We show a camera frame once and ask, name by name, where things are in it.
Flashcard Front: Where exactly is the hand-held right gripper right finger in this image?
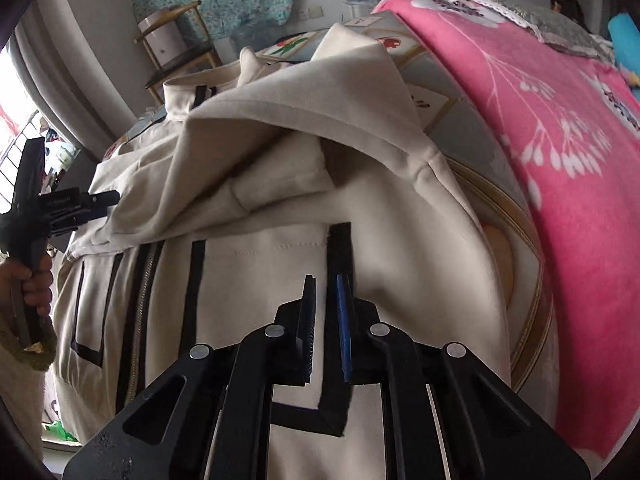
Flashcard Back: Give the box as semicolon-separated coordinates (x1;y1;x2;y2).
336;274;588;480

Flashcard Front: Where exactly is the cream jacket with black trim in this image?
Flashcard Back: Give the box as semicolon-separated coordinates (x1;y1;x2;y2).
50;22;513;480

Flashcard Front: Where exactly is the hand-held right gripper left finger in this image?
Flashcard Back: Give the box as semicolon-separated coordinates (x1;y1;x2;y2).
62;274;318;480

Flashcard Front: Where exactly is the pink floral blanket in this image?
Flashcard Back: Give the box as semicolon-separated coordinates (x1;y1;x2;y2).
372;0;640;461

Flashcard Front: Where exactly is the empty clear water jug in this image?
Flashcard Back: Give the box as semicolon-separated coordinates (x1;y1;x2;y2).
230;22;281;51

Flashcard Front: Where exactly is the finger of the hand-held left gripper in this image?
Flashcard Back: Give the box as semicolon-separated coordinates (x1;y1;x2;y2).
50;207;108;236
47;187;122;211

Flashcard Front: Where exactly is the person's left hand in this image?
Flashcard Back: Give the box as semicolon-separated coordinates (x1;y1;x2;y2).
0;255;55;318

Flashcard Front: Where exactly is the wooden chair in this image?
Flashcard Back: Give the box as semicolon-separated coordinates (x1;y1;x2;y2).
134;1;223;106

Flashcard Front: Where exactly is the person's left forearm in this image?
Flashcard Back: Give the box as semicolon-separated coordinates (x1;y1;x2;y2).
0;310;56;456

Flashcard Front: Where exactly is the dark grey cabinet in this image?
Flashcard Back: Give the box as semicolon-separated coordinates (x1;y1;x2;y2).
55;142;108;193

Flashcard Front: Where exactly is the grey lace pillow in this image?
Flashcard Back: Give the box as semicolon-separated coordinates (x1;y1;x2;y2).
480;0;618;63

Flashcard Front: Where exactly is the metal window railing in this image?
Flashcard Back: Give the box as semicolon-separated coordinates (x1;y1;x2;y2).
0;110;46;221

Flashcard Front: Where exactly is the grey curtain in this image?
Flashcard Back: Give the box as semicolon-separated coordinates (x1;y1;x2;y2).
12;0;151;161

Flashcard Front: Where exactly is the white water dispenser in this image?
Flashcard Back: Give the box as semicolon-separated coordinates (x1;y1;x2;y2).
347;2;381;23

